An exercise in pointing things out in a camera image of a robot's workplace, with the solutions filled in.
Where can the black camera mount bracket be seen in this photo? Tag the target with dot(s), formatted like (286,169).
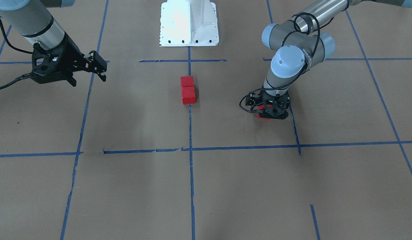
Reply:
(52,65)

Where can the white metal base plate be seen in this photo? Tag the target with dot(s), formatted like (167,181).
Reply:
(186,23)

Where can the red cube placed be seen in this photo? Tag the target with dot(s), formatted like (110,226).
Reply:
(186,81)
(188,95)

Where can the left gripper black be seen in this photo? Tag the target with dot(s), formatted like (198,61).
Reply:
(251,101)

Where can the red cube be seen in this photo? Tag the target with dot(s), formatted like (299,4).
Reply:
(262,115)

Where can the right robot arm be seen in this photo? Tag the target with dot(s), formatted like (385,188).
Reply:
(32,19)

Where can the brown paper table cover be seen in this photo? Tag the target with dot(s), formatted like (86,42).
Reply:
(126,159)

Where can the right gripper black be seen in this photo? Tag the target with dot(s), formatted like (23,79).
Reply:
(71,56)

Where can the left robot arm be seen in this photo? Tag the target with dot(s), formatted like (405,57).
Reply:
(299,45)

